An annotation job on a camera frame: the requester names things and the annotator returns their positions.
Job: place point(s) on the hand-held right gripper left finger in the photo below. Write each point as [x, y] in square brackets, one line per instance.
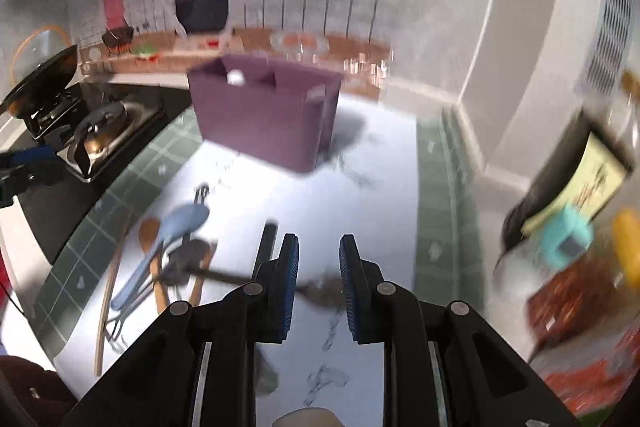
[290, 287]

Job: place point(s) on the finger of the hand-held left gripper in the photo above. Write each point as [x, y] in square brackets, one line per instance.
[30, 164]

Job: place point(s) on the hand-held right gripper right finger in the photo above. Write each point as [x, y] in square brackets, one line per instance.
[349, 287]

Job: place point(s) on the metal spoon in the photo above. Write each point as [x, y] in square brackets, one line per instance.
[322, 294]

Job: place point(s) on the dark grey spoon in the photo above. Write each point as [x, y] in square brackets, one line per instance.
[189, 257]

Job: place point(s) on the blue plastic spoon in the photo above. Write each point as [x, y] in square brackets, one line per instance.
[182, 222]

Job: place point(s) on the wooden spoon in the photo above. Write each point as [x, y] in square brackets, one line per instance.
[148, 234]

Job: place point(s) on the purple utensil organizer box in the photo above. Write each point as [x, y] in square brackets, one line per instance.
[260, 122]

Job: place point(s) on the black gas stove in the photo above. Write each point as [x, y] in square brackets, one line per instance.
[105, 134]

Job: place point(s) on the white and green printed mat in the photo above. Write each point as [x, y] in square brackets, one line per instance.
[380, 207]

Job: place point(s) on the black pan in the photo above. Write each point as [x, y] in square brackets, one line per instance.
[42, 79]

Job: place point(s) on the glass pan lid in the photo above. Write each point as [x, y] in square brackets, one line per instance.
[37, 44]

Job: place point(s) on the small white utensil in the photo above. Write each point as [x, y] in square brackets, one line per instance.
[236, 77]

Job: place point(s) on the dark red clothing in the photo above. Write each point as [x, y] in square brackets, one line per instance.
[30, 387]

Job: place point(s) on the red snack packet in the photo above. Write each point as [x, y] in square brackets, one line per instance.
[575, 302]

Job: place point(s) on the red and green packet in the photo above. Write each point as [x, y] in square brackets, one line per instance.
[595, 377]

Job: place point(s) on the yellow plastic object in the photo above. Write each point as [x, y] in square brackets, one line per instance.
[629, 242]

